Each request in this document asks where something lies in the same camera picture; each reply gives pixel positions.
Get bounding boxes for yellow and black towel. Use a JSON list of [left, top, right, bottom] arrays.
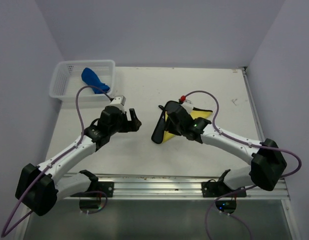
[[151, 99, 213, 145]]

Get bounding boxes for blue towel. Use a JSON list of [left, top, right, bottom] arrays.
[[81, 67, 110, 94]]

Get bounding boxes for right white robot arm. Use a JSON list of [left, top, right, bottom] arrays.
[[165, 102, 287, 197]]

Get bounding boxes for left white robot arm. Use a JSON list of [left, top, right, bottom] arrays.
[[15, 105, 142, 216]]

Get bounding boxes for white plastic basket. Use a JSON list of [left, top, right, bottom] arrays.
[[49, 59, 116, 103]]

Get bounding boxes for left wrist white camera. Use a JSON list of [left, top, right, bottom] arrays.
[[109, 95, 126, 113]]

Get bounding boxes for aluminium mounting rail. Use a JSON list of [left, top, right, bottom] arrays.
[[64, 176, 292, 201]]

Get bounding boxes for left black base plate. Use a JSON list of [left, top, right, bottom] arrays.
[[72, 181, 115, 198]]

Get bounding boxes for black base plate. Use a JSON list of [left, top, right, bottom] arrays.
[[201, 179, 247, 198], [72, 181, 115, 198]]

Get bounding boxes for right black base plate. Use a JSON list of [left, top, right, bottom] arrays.
[[201, 179, 247, 198]]

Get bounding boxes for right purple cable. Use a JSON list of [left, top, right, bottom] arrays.
[[180, 90, 303, 240]]

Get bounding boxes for purple cable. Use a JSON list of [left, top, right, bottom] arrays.
[[180, 90, 303, 240], [0, 85, 114, 238]]

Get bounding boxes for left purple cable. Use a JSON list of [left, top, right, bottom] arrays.
[[0, 85, 114, 238]]

